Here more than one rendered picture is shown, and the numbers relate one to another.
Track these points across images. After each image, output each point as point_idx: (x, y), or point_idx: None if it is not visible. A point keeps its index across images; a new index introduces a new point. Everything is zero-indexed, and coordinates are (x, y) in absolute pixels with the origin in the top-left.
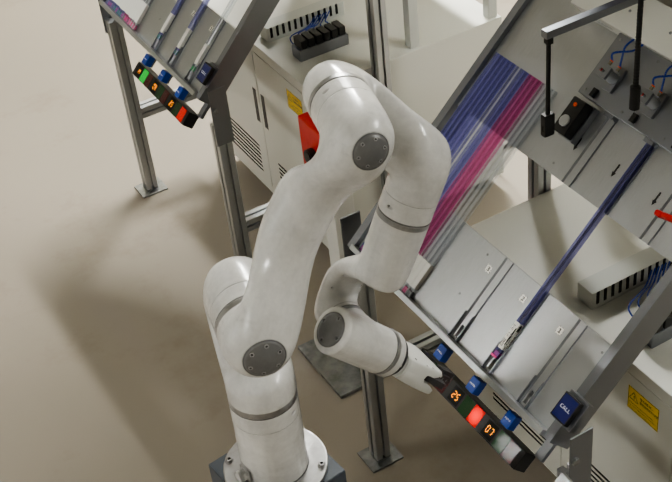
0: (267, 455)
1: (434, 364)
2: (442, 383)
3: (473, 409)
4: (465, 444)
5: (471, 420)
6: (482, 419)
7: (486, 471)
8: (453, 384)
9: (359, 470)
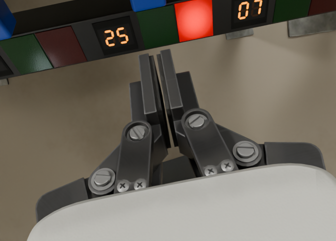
0: None
1: (224, 177)
2: (324, 167)
3: (178, 17)
4: None
5: (194, 33)
6: (215, 10)
7: None
8: (85, 28)
9: (1, 93)
